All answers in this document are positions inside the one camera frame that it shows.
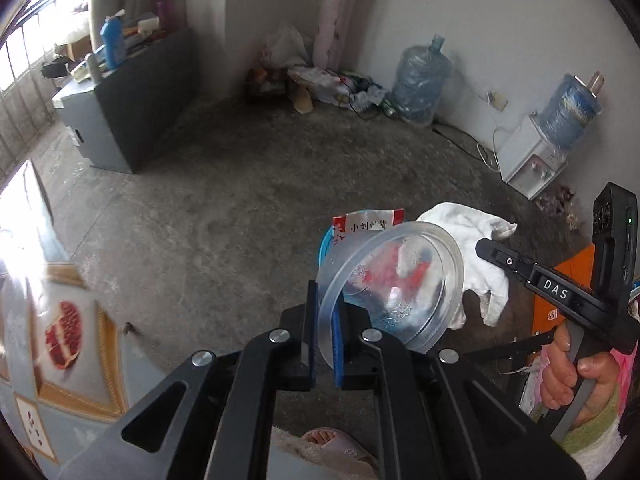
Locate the pink rolled mat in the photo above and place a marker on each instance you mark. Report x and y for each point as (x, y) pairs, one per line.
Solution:
(340, 34)

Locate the blue trash basket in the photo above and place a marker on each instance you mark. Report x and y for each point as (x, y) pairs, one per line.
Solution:
(325, 246)

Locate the person's right hand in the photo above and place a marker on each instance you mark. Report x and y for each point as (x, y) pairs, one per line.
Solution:
(560, 377)

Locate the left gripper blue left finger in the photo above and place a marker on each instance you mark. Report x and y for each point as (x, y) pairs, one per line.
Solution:
(308, 335)

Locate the floor trash pile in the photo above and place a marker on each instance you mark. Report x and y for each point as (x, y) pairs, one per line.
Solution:
(284, 69)

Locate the pink slipper foot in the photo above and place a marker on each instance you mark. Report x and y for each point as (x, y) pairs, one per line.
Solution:
(337, 441)

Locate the empty water jug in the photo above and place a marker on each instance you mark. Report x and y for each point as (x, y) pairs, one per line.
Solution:
(421, 75)

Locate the blue bottle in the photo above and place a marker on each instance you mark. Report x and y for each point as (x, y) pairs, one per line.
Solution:
(112, 34)

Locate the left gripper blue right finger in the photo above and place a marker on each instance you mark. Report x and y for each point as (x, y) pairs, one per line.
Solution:
(340, 337)

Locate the red foil wrapper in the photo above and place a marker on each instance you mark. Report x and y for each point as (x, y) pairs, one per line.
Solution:
(395, 270)

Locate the grey cabinet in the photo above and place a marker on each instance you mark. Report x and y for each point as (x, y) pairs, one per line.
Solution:
(116, 122)

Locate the clear plastic printed bag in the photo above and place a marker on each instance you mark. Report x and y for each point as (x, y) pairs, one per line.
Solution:
(365, 220)

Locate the white cloth glove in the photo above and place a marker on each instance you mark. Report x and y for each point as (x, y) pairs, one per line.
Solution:
(467, 226)

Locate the fruit pattern tablecloth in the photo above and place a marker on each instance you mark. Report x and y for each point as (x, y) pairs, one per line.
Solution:
(68, 371)

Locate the balcony railing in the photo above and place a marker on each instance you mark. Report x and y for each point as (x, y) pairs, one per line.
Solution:
(26, 107)

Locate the white water dispenser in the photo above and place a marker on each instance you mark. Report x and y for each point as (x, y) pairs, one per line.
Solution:
(528, 160)

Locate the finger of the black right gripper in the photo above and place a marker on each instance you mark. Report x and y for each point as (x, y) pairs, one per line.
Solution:
(513, 263)

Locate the clear plastic cup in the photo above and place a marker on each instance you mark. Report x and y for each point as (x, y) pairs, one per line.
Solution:
(418, 323)

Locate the dispenser water bottle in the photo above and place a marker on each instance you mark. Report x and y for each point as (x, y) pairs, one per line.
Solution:
(570, 111)

